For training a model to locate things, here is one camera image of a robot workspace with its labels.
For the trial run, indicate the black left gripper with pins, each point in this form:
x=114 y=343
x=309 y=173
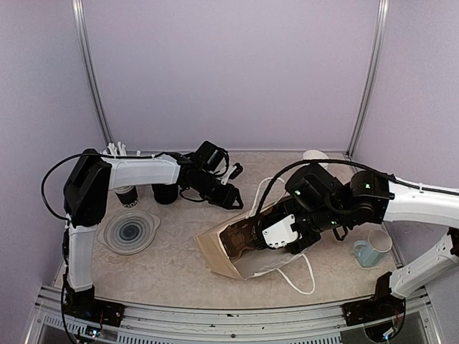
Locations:
x=227 y=198

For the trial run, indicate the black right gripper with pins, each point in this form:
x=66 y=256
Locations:
x=298 y=247

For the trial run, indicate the brown cardboard cup carrier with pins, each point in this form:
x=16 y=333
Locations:
x=243 y=235

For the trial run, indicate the brown paper takeout bag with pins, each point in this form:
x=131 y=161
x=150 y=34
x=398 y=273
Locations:
x=252 y=264

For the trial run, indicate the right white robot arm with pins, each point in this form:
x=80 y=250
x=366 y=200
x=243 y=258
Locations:
x=376 y=197

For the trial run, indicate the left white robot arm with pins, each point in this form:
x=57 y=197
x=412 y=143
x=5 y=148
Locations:
x=86 y=194

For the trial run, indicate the stack of white paper cups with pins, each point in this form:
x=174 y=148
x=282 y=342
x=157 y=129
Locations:
x=316 y=155

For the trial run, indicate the stack of black cup lids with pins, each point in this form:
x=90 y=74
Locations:
x=165 y=194

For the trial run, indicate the light blue mug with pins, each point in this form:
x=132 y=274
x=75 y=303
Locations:
x=371 y=251

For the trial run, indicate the black cup holding straws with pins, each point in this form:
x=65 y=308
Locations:
x=127 y=195

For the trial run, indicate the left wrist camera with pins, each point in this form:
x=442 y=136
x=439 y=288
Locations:
x=233 y=172

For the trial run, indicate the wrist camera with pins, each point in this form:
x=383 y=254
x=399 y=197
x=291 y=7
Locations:
x=281 y=233
x=233 y=172

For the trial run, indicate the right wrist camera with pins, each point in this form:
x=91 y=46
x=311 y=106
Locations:
x=281 y=233

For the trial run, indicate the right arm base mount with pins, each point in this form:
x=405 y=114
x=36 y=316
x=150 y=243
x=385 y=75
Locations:
x=382 y=304

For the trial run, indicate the aluminium front frame rail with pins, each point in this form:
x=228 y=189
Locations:
x=320 y=323

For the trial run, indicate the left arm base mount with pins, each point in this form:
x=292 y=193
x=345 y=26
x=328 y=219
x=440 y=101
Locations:
x=85 y=306

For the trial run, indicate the right aluminium corner post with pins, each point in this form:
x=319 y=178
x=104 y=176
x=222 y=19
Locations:
x=371 y=75

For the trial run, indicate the aluminium corner post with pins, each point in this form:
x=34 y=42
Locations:
x=371 y=75
x=83 y=36

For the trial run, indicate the left aluminium corner post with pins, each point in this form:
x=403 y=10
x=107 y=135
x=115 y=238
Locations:
x=83 y=36

